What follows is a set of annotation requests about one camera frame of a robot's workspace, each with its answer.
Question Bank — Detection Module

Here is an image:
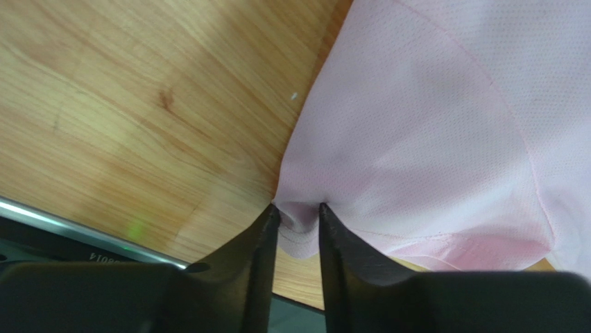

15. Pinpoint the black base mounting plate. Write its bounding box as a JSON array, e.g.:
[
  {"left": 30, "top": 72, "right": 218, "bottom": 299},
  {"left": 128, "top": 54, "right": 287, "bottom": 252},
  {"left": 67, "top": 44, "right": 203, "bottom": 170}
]
[{"left": 1, "top": 217, "right": 134, "bottom": 268}]

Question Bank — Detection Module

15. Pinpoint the aluminium frame rail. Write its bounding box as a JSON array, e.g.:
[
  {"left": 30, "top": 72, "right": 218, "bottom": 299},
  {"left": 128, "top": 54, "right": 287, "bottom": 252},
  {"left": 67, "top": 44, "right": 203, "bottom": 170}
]
[{"left": 1, "top": 197, "right": 189, "bottom": 269}]

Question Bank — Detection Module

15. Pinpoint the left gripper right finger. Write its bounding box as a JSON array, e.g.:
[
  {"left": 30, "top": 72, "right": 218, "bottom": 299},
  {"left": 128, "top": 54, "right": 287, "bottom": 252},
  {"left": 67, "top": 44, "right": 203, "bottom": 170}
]
[{"left": 319, "top": 203, "right": 590, "bottom": 332}]

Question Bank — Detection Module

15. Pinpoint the pink t shirt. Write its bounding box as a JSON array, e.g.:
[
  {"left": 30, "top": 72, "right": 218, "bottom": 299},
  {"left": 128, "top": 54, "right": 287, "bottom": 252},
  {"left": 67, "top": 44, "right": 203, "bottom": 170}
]
[{"left": 274, "top": 1, "right": 590, "bottom": 277}]

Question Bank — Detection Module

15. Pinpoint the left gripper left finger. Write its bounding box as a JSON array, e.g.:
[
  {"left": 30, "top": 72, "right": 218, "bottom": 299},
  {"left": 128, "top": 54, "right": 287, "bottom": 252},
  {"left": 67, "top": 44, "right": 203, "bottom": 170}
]
[{"left": 1, "top": 205, "right": 280, "bottom": 332}]

